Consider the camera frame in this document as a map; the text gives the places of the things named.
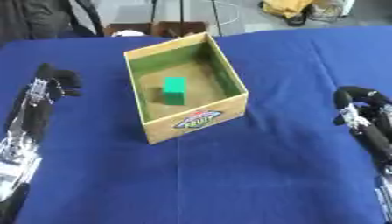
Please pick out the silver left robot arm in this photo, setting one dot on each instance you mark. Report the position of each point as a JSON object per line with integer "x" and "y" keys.
{"x": 15, "y": 172}

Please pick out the black tripod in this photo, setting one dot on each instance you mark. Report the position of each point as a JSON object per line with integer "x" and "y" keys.
{"x": 184, "y": 16}

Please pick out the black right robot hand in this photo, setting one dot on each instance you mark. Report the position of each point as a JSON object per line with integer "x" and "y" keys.
{"x": 375, "y": 128}

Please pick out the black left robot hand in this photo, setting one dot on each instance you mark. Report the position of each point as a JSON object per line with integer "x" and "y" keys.
{"x": 35, "y": 115}

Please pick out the yellow and black bag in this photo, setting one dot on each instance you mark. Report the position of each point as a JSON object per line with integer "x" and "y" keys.
{"x": 290, "y": 10}

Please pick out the person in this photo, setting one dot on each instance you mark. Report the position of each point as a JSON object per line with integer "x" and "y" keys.
{"x": 38, "y": 17}

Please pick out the tan cardboard box green inside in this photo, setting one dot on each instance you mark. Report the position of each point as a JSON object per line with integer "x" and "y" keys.
{"x": 186, "y": 87}

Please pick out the green rectangular block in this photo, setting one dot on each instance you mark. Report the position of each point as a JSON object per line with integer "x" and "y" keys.
{"x": 174, "y": 90}

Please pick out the white mesh bag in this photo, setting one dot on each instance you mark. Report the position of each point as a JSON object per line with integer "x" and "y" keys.
{"x": 329, "y": 10}

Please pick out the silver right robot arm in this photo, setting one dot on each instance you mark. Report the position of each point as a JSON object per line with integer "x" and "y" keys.
{"x": 384, "y": 192}

